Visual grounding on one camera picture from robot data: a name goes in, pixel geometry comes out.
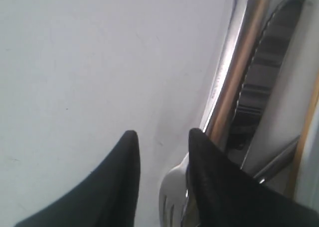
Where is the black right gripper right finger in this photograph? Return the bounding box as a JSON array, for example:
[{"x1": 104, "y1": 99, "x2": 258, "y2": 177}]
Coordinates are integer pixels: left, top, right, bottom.
[{"x1": 188, "y1": 128, "x2": 319, "y2": 227}]

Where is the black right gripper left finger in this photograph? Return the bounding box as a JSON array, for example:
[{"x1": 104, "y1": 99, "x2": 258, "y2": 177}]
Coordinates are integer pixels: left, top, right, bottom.
[{"x1": 17, "y1": 130, "x2": 140, "y2": 227}]

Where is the steel fork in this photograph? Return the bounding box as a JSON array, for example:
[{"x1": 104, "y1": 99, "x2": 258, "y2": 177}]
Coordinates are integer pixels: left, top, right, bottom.
[{"x1": 159, "y1": 0, "x2": 242, "y2": 227}]

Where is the small steel spoon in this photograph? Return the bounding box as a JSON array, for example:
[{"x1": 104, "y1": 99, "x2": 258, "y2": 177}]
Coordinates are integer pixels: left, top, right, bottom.
[{"x1": 253, "y1": 136, "x2": 300, "y2": 184}]

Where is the wooden chopstick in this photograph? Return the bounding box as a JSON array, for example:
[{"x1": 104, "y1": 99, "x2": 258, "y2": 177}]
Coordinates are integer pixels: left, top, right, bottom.
[
  {"x1": 285, "y1": 83, "x2": 319, "y2": 199},
  {"x1": 202, "y1": 0, "x2": 270, "y2": 144}
]

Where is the steel table knife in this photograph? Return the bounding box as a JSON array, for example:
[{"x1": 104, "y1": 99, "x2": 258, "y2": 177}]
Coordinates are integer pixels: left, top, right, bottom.
[{"x1": 226, "y1": 0, "x2": 306, "y2": 150}]

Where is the white square plate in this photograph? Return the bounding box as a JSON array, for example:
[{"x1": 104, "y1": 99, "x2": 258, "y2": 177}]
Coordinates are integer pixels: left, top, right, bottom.
[{"x1": 295, "y1": 129, "x2": 319, "y2": 211}]

